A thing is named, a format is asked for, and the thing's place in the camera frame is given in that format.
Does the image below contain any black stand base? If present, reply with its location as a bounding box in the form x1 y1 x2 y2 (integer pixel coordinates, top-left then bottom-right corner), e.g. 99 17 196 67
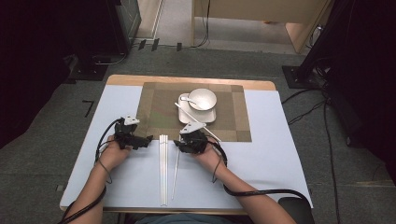
68 54 109 82

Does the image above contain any person's left hand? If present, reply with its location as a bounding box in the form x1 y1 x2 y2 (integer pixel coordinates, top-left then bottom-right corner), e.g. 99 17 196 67
97 133 132 172

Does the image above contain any dark curtain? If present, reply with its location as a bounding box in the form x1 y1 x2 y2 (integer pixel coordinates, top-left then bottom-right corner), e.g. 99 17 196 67
323 0 396 188
0 0 108 151

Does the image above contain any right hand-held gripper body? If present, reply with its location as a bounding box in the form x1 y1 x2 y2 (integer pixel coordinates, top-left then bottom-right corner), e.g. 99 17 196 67
178 120 209 155

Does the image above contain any white square plate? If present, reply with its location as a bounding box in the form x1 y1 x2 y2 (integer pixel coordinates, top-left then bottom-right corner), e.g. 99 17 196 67
177 92 218 125

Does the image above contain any person's teal shirt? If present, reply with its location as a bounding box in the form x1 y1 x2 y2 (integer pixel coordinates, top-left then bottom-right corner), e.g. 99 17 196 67
135 212 239 224

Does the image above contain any brown woven placemat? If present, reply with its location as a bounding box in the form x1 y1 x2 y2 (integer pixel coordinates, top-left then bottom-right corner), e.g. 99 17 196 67
132 81 253 144

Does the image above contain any wooden table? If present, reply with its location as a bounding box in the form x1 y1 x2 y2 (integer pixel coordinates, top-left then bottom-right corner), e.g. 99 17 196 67
59 74 314 217

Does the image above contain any pale blue table sheet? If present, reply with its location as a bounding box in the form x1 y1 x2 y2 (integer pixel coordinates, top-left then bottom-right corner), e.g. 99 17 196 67
60 84 314 210

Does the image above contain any person's right hand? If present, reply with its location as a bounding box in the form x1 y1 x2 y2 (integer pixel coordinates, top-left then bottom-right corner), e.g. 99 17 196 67
193 137 224 174

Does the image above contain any thick black gripper cable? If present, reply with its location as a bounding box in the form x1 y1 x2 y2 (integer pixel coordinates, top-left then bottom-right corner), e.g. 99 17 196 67
57 117 124 224
205 134 312 206

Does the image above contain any black metal stand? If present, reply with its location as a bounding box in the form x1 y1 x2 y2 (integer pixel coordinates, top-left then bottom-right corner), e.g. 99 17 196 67
281 0 359 91

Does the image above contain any row of white chopsticks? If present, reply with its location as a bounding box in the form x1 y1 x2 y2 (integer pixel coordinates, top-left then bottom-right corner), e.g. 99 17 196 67
159 133 170 207

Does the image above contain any white bowl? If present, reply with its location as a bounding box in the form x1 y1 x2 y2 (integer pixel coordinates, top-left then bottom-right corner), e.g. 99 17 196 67
187 88 219 112

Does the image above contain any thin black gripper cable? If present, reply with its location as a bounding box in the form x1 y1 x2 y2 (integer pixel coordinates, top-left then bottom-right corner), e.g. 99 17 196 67
96 139 113 185
211 154 223 184

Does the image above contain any black rounded pad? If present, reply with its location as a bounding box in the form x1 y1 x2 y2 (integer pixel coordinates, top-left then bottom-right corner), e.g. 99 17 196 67
277 196 316 224

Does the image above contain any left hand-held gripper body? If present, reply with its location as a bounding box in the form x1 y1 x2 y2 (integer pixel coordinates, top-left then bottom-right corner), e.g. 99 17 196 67
113 115 141 150

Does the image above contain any black hanging cable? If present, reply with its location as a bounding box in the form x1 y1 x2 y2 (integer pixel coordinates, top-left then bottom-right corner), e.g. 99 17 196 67
190 0 212 49

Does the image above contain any light wooden desk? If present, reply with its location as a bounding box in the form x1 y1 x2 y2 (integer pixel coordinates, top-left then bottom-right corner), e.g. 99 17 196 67
191 0 333 55

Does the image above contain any black floor cable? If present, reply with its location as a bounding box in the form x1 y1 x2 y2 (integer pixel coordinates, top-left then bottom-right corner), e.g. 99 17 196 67
322 99 343 224
280 88 314 105
287 98 329 126

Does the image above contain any white plastic chopstick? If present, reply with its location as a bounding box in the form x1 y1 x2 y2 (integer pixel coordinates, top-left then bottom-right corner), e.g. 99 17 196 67
174 102 222 143
170 150 182 201

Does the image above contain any dark cabinet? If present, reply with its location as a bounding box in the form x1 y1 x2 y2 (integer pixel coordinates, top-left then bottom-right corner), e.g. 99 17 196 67
104 0 143 56

